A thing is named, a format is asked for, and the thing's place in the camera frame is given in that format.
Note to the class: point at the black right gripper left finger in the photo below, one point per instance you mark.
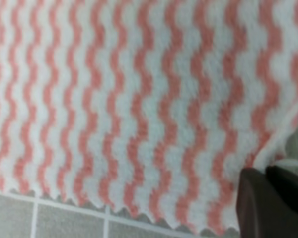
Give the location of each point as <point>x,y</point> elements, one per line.
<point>260,210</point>

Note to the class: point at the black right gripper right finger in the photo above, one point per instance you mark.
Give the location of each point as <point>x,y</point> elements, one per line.
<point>286,185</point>

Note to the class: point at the pink white wavy towel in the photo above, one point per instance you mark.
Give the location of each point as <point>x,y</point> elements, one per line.
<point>154,106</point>

